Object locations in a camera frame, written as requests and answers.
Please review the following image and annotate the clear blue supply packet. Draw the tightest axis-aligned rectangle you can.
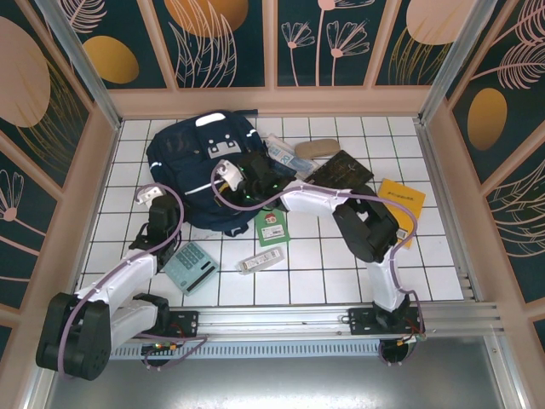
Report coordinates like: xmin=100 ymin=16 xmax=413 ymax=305
xmin=264 ymin=134 xmax=318 ymax=174

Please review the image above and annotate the navy blue backpack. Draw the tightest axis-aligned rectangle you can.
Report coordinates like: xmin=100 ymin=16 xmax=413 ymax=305
xmin=146 ymin=108 xmax=295 ymax=239

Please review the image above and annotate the green notebook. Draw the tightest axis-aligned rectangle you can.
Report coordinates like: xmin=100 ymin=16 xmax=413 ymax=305
xmin=254 ymin=207 xmax=291 ymax=247

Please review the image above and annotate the teal calculator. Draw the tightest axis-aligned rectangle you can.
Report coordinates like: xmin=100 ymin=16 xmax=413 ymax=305
xmin=163 ymin=241 xmax=221 ymax=297

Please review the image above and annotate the tan pencil case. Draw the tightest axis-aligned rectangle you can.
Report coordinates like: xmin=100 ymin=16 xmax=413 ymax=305
xmin=294 ymin=138 xmax=341 ymax=158

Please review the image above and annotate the clear plastic refill box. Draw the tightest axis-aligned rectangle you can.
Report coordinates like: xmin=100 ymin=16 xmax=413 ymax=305
xmin=236 ymin=247 xmax=285 ymax=276

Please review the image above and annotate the black book gold print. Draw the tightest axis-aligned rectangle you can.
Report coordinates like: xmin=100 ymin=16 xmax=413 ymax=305
xmin=307 ymin=151 xmax=375 ymax=193

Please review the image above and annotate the yellow book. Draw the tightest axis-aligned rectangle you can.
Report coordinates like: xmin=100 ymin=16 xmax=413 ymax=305
xmin=376 ymin=177 xmax=427 ymax=251

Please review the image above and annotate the left power connector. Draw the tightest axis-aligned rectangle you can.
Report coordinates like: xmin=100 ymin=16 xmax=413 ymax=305
xmin=142 ymin=340 xmax=180 ymax=354

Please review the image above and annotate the grey metal sheet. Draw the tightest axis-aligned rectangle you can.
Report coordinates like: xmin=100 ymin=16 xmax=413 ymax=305
xmin=25 ymin=336 xmax=525 ymax=409

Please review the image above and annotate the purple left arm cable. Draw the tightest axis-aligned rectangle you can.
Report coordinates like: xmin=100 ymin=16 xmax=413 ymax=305
xmin=57 ymin=185 xmax=209 ymax=380

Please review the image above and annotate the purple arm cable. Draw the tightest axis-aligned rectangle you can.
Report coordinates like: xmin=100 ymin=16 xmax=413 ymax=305
xmin=211 ymin=168 xmax=427 ymax=367
xmin=57 ymin=185 xmax=209 ymax=380

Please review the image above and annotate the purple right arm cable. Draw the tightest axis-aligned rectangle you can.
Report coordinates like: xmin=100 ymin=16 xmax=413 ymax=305
xmin=211 ymin=168 xmax=427 ymax=367

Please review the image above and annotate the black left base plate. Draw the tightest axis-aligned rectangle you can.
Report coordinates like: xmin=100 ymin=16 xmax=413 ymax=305
xmin=155 ymin=309 xmax=200 ymax=340

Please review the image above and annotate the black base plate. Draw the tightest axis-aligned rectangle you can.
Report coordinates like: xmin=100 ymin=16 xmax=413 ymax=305
xmin=155 ymin=309 xmax=200 ymax=340
xmin=347 ymin=307 xmax=427 ymax=337

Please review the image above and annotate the aluminium mounting rail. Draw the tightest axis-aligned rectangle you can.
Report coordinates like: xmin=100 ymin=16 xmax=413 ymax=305
xmin=40 ymin=302 xmax=506 ymax=342

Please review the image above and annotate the grey slotted cable duct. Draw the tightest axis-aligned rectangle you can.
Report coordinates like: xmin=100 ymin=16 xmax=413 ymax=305
xmin=106 ymin=343 xmax=384 ymax=359

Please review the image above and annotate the aluminium frame post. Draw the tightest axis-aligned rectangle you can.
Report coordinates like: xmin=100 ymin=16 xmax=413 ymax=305
xmin=33 ymin=0 xmax=124 ymax=131
xmin=416 ymin=0 xmax=499 ymax=124

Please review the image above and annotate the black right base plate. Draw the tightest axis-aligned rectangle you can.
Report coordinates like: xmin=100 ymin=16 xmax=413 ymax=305
xmin=347 ymin=307 xmax=427 ymax=337

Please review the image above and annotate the aluminium side rail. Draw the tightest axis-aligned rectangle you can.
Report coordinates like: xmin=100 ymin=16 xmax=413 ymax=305
xmin=415 ymin=121 xmax=485 ymax=302

